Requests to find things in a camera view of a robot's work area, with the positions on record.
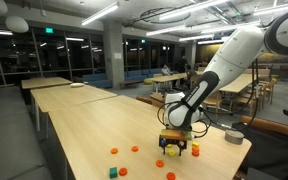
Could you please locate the yellow square block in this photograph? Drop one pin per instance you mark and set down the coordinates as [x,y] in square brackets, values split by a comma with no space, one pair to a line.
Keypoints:
[195,144]

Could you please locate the red-orange disc far edge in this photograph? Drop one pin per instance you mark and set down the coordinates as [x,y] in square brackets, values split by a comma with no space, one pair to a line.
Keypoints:
[171,176]

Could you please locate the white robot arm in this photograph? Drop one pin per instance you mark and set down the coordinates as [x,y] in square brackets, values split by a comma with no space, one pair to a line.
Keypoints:
[237,53]

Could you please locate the white plate far table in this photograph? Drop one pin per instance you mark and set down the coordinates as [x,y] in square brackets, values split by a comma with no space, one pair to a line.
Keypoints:
[76,85]

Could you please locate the grey bench sofa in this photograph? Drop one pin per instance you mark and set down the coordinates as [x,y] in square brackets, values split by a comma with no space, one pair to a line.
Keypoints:
[20,155]

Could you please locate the large red-orange disc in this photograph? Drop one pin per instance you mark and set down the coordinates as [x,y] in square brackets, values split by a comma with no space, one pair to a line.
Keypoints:
[159,163]

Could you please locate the orange disc mid table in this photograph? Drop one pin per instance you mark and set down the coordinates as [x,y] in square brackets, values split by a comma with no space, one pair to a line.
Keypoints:
[134,148]

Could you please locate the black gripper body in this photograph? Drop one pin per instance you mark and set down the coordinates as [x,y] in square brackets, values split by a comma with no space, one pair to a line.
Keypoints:
[179,143]

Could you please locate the green square block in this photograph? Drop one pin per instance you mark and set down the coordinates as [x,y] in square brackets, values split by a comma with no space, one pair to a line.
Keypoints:
[113,172]

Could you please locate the red-orange disc beside block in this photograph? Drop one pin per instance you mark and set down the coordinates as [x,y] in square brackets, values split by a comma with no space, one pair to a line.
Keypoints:
[195,153]

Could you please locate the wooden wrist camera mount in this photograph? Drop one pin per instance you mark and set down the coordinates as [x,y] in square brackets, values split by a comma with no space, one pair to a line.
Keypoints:
[176,134]

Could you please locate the yellow disc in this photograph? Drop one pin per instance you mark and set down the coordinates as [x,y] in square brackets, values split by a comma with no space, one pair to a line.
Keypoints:
[171,153]

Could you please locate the grey duct tape roll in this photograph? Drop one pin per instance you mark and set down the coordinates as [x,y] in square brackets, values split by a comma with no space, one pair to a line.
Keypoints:
[234,137]

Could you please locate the orange disc near gripper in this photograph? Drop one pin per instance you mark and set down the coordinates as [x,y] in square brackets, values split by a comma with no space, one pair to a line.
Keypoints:
[114,150]

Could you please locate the orange disc beside green block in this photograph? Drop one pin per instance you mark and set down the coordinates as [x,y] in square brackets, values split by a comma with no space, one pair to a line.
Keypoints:
[123,171]

